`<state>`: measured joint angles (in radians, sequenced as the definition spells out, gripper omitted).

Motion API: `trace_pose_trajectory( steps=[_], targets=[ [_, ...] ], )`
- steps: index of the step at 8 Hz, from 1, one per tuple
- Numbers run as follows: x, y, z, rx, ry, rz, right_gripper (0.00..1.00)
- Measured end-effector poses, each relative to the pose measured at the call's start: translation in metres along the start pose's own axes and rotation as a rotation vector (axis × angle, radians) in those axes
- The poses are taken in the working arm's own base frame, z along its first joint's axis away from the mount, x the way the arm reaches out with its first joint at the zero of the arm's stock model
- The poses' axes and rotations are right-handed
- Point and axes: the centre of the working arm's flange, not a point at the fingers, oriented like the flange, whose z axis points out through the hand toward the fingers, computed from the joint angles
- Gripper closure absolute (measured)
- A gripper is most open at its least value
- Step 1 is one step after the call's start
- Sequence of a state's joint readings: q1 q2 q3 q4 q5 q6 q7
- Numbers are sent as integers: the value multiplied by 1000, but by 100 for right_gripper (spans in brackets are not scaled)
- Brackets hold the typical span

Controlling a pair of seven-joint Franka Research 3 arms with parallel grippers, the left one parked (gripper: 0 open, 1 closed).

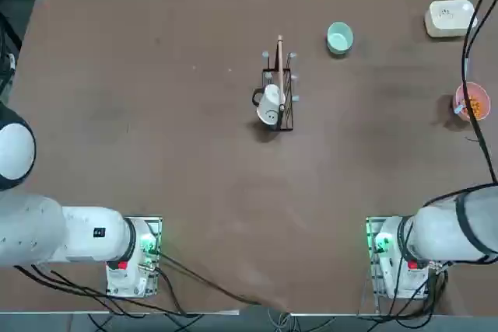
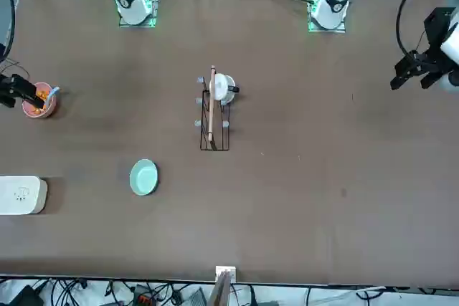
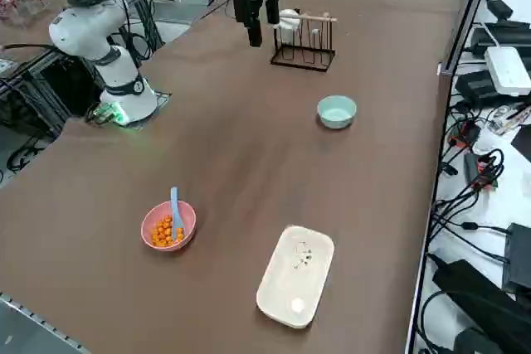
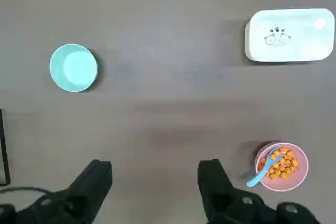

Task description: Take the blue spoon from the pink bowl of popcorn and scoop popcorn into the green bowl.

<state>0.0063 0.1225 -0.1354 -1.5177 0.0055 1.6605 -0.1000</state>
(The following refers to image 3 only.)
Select blue plastic spoon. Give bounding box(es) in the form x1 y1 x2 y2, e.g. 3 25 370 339
169 187 187 243

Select green bowl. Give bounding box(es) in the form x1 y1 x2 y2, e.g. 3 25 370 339
317 95 358 130

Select pink bowl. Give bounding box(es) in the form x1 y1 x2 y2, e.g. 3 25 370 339
140 201 197 251

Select orange popcorn heap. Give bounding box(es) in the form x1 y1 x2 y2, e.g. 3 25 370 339
149 215 186 247

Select white cup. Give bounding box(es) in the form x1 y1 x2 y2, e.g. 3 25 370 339
278 8 302 44

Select black power brick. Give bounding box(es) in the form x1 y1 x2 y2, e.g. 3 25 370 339
455 70 499 109

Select red black small device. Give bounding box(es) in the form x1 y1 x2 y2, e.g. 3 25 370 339
446 120 482 150

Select black flat device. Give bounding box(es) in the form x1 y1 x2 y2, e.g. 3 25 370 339
470 21 531 57

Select packet of wooden sticks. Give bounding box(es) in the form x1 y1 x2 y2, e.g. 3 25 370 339
491 103 531 136

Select cream rectangular dish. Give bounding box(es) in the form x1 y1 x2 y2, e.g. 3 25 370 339
256 225 336 329

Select dark brown board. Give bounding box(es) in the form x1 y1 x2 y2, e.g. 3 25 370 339
510 124 531 161

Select black box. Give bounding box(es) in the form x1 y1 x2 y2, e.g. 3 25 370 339
500 222 531 293

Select black wire cup rack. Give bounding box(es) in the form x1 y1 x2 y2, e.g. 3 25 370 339
270 11 339 74

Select aluminium frame post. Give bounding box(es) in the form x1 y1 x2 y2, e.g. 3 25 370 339
437 0 499 77

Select black metal frame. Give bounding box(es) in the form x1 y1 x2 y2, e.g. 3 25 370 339
0 49 105 142

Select white cable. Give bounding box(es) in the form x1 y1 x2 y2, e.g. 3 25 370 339
480 22 503 48

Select black cable inline block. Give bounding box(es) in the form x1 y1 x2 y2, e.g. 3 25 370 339
431 200 514 235

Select grey aluminium rail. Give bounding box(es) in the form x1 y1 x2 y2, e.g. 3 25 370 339
0 290 90 354

